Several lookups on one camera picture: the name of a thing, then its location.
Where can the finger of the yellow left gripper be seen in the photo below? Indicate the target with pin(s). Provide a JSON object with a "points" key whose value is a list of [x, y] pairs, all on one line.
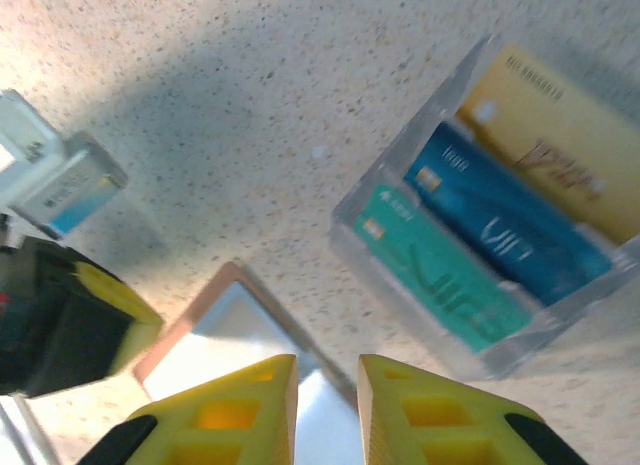
{"points": [[85, 330]]}

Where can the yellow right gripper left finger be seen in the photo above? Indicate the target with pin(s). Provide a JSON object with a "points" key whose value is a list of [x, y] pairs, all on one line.
{"points": [[220, 420]]}

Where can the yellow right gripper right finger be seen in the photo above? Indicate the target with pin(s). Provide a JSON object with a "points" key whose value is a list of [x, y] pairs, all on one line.
{"points": [[440, 420]]}

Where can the teal snack packet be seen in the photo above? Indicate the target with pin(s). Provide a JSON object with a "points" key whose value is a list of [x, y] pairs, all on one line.
{"points": [[440, 285]]}

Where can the blue credit card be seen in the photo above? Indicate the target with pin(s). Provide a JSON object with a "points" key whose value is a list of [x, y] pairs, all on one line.
{"points": [[505, 225]]}

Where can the gold credit card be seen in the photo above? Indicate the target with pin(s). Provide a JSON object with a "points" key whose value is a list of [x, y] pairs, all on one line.
{"points": [[560, 135]]}

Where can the clear acrylic box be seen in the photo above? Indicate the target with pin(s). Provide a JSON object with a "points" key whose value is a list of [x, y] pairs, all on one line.
{"points": [[380, 195]]}

